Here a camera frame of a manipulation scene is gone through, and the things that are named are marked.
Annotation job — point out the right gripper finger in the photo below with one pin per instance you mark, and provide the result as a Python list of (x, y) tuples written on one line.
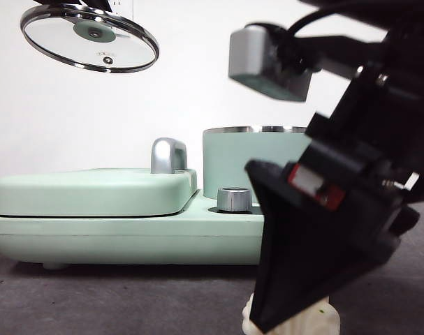
[(302, 251)]

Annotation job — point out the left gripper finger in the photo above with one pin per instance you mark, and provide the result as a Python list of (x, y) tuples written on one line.
[(44, 1), (96, 4)]

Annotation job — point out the glass pot lid green knob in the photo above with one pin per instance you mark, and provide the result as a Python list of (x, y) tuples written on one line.
[(58, 38)]

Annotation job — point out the twisted white scallion bun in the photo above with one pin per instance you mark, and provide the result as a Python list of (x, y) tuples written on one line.
[(313, 319)]

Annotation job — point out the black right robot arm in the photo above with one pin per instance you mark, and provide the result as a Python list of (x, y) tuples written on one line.
[(389, 132)]

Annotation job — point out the silver control knob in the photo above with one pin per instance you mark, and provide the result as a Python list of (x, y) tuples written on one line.
[(234, 200)]

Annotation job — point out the mint green breakfast machine base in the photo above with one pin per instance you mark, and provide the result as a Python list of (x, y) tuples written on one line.
[(128, 240)]

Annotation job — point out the mint green griddle cover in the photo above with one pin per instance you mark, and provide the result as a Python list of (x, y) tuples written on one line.
[(93, 195)]

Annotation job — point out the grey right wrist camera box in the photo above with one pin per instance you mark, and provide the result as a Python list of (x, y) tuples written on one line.
[(253, 59)]

